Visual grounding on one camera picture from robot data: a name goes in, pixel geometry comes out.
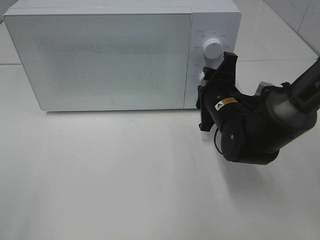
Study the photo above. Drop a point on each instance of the white control knob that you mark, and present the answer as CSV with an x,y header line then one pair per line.
x,y
212,47
202,81

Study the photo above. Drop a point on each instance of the white microwave door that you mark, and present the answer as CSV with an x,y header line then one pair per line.
x,y
104,62

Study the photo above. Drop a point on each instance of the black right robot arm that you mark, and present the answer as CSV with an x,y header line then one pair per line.
x,y
255,127

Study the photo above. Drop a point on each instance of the white microwave oven body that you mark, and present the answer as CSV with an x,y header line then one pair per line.
x,y
209,18

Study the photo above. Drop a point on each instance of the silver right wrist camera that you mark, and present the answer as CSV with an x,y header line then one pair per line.
x,y
261,87

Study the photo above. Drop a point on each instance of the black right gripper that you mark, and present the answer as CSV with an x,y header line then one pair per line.
x,y
218,98

